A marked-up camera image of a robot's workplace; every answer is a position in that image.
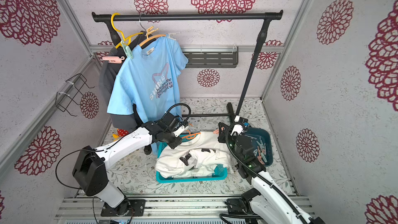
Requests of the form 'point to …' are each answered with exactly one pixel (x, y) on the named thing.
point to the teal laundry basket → (220, 171)
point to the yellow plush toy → (120, 132)
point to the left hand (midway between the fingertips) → (177, 141)
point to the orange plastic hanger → (190, 136)
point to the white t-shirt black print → (200, 153)
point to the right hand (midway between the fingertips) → (219, 122)
